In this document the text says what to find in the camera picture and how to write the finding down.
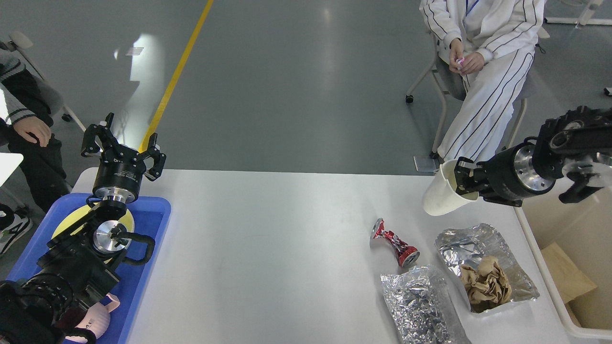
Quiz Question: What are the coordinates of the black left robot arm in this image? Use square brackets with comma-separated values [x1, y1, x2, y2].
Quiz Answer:
[1, 113, 166, 344]

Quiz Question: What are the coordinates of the pink HOME mug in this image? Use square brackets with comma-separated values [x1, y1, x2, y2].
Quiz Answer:
[74, 292, 120, 340]

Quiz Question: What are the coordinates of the crumpled silver foil bag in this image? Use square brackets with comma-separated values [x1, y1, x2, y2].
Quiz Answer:
[380, 264, 471, 344]

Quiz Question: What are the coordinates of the crumpled brown paper ball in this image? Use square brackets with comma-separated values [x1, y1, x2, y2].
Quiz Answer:
[459, 256, 513, 312]

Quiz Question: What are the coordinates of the blue plastic tray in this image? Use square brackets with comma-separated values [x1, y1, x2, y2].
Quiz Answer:
[6, 193, 171, 344]

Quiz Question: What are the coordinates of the crushed red soda can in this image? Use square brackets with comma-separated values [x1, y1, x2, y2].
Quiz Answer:
[370, 218, 420, 268]

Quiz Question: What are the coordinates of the yellow plastic plate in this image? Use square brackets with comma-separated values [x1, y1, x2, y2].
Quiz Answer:
[46, 200, 135, 265]

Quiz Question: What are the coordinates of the white side table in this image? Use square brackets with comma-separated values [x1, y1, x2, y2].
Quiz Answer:
[0, 152, 23, 187]

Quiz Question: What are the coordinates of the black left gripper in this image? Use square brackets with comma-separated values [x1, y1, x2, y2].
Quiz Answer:
[81, 113, 166, 204]

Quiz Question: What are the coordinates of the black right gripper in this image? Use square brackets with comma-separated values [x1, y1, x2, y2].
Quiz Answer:
[453, 143, 556, 207]

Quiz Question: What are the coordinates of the brown paper bag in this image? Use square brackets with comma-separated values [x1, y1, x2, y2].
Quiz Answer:
[541, 242, 597, 304]

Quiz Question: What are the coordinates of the silver foil bag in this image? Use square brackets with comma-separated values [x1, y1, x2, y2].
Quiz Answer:
[380, 264, 471, 344]
[434, 224, 540, 315]

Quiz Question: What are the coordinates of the grey rolling chair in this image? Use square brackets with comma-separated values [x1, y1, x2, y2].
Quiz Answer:
[405, 30, 535, 171]

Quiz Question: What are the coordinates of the standing person in dark clothes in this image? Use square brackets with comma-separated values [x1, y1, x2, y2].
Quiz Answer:
[0, 48, 72, 258]

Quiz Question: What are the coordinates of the seated person in white tracksuit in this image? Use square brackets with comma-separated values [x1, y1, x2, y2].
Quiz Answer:
[419, 0, 545, 161]

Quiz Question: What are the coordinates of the white paper cup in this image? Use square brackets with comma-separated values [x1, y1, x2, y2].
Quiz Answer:
[422, 160, 479, 216]

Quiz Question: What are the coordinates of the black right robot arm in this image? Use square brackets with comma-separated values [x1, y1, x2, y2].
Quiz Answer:
[452, 106, 612, 207]

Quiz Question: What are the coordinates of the grey chair at left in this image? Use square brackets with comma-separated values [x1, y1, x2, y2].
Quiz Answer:
[1, 31, 86, 131]

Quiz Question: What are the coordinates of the white plastic bin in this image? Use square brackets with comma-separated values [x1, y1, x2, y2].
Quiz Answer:
[514, 179, 612, 344]

